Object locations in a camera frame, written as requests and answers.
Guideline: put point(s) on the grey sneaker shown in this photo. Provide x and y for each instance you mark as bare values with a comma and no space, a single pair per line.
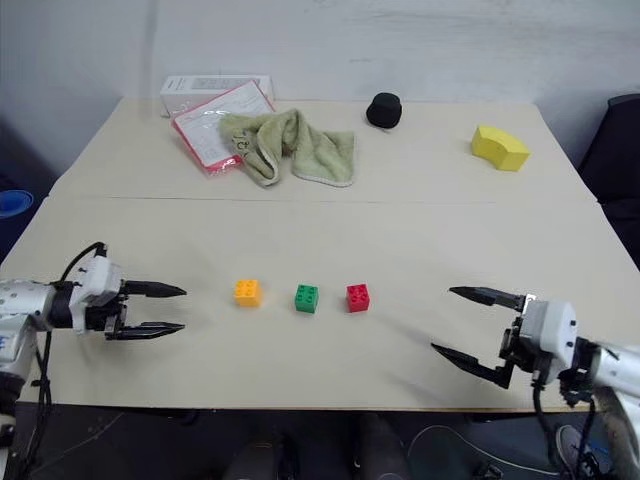
582,447

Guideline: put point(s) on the black round cap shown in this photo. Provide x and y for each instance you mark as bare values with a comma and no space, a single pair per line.
383,111

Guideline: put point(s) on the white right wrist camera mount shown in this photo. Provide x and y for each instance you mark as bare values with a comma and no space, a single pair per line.
550,332

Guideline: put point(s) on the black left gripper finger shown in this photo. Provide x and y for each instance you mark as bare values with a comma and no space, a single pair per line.
152,288
150,330

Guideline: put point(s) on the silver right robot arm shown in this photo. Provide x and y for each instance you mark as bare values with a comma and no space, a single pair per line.
607,367

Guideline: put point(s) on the blue round container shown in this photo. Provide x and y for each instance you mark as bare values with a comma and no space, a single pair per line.
14,202

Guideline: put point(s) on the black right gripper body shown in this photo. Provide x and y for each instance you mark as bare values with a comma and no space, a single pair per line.
515,340

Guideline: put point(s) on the yellow curved foam block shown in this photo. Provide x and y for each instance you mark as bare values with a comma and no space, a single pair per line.
500,147

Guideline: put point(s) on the red-edged plastic card sleeve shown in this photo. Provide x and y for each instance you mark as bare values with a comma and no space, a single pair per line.
215,130

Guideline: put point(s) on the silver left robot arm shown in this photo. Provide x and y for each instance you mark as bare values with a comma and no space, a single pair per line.
22,305

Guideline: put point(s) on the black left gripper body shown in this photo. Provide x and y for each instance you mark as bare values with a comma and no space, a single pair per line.
106,314

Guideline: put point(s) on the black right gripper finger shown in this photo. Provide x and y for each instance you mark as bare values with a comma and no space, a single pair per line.
487,295
470,364

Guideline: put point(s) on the red toy brick cube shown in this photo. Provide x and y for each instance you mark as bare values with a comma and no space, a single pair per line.
358,298

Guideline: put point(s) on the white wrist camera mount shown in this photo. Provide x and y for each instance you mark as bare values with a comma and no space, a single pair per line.
95,280
550,332

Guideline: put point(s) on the black chair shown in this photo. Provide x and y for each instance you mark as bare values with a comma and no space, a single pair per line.
612,160

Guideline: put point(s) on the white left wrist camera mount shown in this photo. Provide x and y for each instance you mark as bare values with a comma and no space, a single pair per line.
95,280

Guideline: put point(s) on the green towel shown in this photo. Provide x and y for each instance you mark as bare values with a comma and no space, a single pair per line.
295,147

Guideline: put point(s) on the white cardboard box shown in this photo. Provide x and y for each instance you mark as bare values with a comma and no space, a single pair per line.
200,90

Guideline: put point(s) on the green toy brick cube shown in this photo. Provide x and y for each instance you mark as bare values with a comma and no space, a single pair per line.
307,298

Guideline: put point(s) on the orange toy brick cube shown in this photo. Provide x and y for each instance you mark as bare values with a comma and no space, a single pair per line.
248,292

